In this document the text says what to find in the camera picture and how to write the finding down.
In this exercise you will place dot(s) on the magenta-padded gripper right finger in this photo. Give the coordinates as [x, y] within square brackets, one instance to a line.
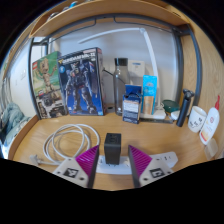
[150, 170]

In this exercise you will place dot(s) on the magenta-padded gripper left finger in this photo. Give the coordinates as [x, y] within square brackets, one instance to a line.
[75, 170]

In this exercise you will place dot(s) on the black charger block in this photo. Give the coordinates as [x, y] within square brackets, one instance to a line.
[112, 146]

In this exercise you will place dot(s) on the white power strip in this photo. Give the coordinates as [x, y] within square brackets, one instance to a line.
[113, 169]

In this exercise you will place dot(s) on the small clear plastic cup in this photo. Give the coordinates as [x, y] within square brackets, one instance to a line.
[211, 149]

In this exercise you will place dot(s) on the dark blue small box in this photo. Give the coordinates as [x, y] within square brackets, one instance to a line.
[131, 106]

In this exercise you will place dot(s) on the green round container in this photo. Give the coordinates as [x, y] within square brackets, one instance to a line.
[170, 106]

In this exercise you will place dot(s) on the white printed mug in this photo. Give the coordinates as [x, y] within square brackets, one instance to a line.
[196, 119]

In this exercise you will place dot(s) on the black electric shaver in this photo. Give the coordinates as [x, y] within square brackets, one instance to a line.
[184, 106]

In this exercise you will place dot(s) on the white bottle with red cap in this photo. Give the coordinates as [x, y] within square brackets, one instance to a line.
[210, 125]

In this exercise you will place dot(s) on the light blue tall box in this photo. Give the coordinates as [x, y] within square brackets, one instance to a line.
[149, 95]

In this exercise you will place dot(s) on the bed with teal bedding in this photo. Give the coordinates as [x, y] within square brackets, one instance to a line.
[11, 120]

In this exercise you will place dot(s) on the blue robot model kit box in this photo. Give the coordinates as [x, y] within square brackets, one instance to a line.
[81, 83]

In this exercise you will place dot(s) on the clear bottle with black cap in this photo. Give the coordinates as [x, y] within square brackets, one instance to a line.
[120, 86]

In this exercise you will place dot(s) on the green tree figure toy box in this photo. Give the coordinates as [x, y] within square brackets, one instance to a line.
[45, 86]

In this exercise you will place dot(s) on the white flat box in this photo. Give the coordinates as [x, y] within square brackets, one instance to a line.
[136, 71]

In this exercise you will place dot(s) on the white desk lamp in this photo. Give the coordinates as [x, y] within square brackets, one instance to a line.
[151, 56]

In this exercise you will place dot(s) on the wooden shelf unit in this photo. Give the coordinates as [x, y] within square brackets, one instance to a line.
[110, 10]

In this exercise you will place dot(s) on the grey metal desk frame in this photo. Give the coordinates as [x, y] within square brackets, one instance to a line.
[180, 66]

